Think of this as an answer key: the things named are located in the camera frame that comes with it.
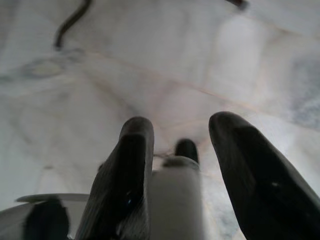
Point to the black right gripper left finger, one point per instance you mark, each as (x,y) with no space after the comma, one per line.
(125,175)

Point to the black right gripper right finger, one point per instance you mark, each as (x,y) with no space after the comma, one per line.
(250,170)

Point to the black robot foot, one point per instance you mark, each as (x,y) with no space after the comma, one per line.
(186,150)

